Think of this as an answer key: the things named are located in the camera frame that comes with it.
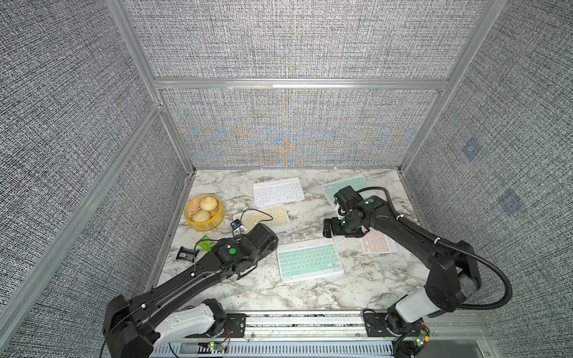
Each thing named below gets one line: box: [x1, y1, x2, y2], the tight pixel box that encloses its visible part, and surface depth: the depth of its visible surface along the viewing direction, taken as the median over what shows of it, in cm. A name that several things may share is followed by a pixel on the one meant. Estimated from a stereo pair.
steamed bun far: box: [199, 196, 218, 212], surface depth 100 cm
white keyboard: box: [252, 177, 306, 209], surface depth 112 cm
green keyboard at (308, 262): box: [276, 241, 345, 283], surface depth 88 cm
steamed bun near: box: [191, 209, 212, 223], surface depth 96 cm
